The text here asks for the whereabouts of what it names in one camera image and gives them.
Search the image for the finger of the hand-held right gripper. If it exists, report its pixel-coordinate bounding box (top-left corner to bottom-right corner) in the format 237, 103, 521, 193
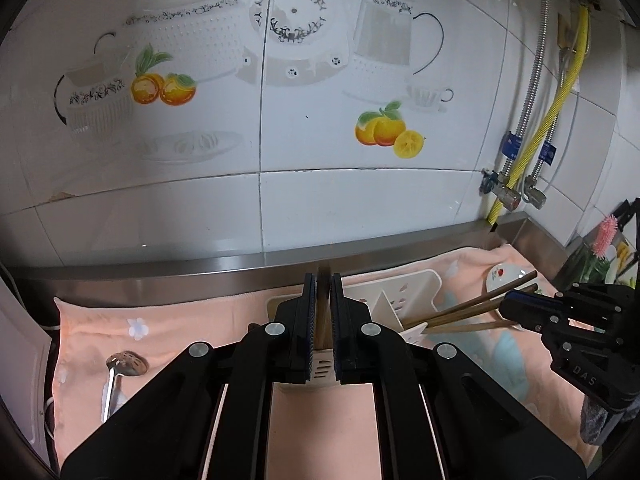
506, 283, 609, 311
500, 304, 577, 362

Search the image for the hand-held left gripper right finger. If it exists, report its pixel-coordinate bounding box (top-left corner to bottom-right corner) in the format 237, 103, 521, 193
330, 272, 584, 480

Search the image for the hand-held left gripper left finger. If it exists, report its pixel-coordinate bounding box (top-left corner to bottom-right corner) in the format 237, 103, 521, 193
60, 271, 318, 480

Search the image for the long wooden chopstick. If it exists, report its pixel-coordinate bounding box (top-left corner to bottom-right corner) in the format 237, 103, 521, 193
401, 270, 539, 325
316, 259, 332, 352
407, 284, 541, 335
425, 321, 523, 335

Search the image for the cream plastic utensil holder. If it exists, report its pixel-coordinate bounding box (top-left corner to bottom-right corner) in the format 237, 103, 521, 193
265, 269, 446, 391

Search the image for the white floral small bowl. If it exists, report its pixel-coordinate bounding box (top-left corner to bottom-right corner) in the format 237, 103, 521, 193
482, 262, 538, 333

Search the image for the pink bristle brush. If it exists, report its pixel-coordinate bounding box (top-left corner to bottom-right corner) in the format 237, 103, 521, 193
592, 214, 620, 260

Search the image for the plain metal angle valve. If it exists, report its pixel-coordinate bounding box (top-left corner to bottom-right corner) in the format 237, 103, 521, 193
520, 177, 548, 208

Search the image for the peach printed towel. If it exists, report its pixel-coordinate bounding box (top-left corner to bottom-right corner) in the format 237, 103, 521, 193
52, 242, 596, 480

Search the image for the metal slotted spoon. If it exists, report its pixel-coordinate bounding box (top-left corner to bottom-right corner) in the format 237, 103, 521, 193
101, 350, 150, 425

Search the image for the braided metal hose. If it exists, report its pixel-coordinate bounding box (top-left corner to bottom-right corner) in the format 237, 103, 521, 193
527, 45, 576, 188
500, 0, 550, 181

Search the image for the yellow gas hose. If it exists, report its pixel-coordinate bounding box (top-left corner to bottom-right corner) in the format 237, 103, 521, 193
490, 5, 591, 223

